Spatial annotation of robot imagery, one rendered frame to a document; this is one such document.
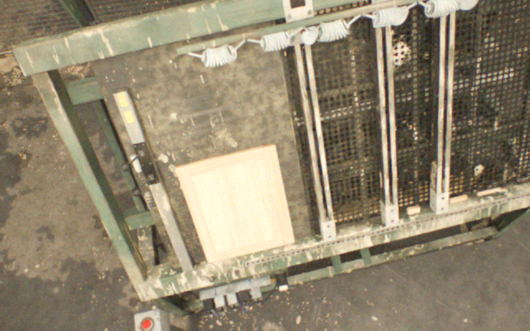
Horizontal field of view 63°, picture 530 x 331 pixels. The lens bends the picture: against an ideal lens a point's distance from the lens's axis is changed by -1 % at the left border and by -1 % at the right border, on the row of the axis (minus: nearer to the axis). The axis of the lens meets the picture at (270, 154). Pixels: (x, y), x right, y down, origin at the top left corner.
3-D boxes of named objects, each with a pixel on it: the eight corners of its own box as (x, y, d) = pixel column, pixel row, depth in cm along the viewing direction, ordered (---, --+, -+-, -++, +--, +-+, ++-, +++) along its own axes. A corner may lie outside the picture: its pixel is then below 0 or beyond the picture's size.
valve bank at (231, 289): (204, 323, 232) (194, 319, 211) (199, 297, 238) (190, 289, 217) (295, 301, 234) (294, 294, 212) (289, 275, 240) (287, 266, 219)
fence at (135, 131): (183, 266, 215) (183, 272, 212) (114, 90, 167) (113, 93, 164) (193, 264, 216) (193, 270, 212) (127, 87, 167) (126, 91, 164)
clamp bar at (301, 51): (316, 234, 218) (330, 268, 197) (276, -13, 157) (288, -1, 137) (336, 229, 218) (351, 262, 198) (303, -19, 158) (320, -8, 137)
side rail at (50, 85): (135, 269, 220) (132, 285, 210) (38, 63, 164) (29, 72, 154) (146, 266, 220) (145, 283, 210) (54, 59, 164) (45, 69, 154)
